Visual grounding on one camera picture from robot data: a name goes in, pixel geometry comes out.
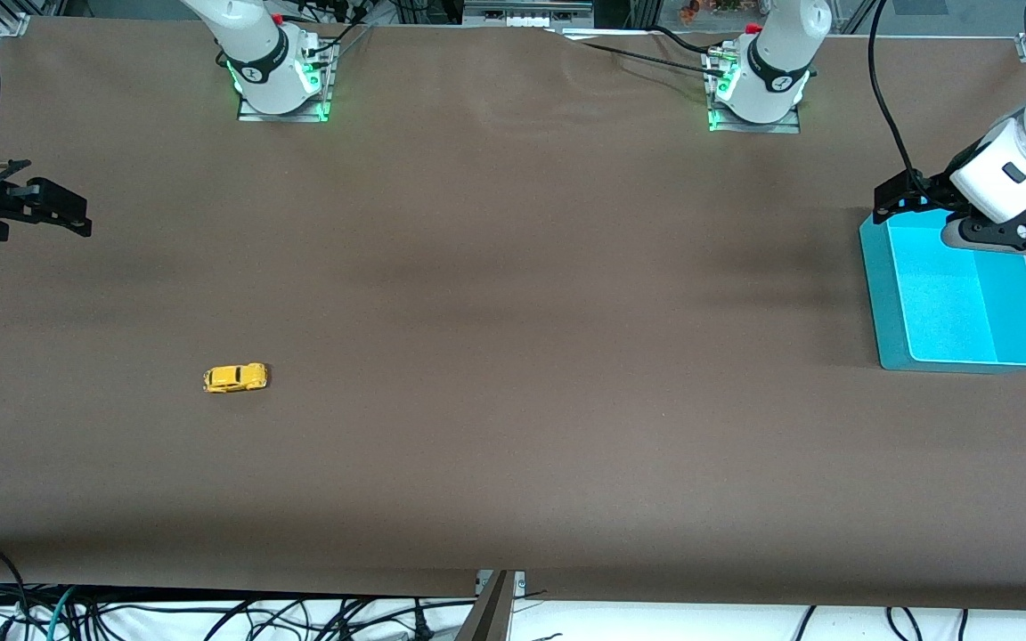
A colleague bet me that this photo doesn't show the grey power strip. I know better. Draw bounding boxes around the grey power strip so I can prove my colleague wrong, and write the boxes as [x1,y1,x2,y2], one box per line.
[462,0,596,29]

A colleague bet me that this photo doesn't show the small orange items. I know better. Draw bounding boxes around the small orange items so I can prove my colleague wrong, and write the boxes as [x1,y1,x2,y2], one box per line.
[679,0,745,24]

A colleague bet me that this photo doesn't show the metal frame post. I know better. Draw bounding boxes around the metal frame post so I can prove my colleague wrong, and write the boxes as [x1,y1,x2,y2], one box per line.
[455,570,527,641]

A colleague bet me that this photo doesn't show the teal cable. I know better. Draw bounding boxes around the teal cable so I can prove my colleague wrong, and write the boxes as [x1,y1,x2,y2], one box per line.
[43,585,79,641]

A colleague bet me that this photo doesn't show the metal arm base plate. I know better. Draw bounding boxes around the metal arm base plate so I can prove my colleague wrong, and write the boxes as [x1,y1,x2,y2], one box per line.
[706,49,802,135]
[237,37,337,124]

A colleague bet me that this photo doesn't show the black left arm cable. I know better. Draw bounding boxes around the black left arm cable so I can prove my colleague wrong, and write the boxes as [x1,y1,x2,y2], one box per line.
[867,0,924,192]

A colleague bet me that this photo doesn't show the yellow beetle toy car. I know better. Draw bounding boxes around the yellow beetle toy car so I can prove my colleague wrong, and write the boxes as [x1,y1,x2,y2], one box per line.
[203,362,269,394]

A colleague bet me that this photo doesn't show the teal plastic storage bin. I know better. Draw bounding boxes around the teal plastic storage bin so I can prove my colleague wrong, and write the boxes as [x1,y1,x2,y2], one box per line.
[859,207,1026,373]

